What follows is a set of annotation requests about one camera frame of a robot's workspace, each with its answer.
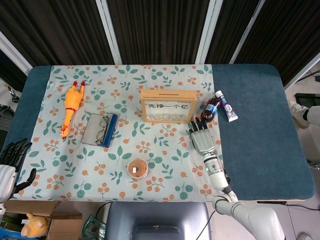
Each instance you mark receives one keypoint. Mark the clear jar of rubber bands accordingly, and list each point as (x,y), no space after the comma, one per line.
(137,168)

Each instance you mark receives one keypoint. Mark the wooden framed money box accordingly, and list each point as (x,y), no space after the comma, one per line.
(167,94)

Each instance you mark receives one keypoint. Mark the chrome metal frame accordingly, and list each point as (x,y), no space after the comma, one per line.
(12,92)

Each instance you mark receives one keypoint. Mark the floral leaf print tablecloth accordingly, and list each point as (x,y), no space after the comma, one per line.
(125,135)

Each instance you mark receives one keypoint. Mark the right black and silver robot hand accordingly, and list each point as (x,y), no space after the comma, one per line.
(202,141)

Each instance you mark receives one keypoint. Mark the black flat floor device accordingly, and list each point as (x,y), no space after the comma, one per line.
(306,98)

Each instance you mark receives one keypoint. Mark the person's lower leg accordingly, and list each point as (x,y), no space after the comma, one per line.
(313,115)

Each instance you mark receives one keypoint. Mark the brown cardboard box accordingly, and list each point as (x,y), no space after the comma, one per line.
(66,225)

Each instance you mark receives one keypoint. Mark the black rimmed eyeglasses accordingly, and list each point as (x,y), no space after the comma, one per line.
(103,122)

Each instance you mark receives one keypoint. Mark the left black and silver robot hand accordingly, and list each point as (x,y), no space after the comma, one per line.
(7,182)

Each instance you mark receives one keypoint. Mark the purple and white toothpaste tube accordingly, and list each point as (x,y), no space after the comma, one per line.
(228,108)

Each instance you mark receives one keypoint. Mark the yellow rubber chicken toy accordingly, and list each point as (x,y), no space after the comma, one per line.
(72,100)

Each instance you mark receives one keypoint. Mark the white sneaker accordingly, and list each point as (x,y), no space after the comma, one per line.
(298,113)

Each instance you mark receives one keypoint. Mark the green plastic packet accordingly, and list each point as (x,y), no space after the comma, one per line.
(93,228)

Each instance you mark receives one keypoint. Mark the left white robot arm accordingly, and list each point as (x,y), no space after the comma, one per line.
(1,208)

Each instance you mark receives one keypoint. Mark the dark ribbed partition panel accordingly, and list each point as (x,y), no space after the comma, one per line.
(160,30)
(287,30)
(230,25)
(55,30)
(10,75)

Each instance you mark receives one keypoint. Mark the grey robot torso housing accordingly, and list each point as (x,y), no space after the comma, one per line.
(160,215)

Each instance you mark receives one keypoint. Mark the small cola bottle blue label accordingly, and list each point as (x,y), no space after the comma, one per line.
(211,110)

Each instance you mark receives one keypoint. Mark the pile of silver coins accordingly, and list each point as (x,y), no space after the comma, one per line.
(167,117)

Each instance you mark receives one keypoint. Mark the yellow plush toy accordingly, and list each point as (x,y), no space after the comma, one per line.
(35,223)

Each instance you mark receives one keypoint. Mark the white partition frame post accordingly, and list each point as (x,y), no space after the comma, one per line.
(246,31)
(303,71)
(108,32)
(15,53)
(207,32)

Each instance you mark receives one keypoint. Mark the grey office chair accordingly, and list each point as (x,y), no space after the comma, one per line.
(5,117)

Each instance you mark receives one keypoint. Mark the open blue glasses case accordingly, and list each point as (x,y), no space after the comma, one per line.
(112,127)

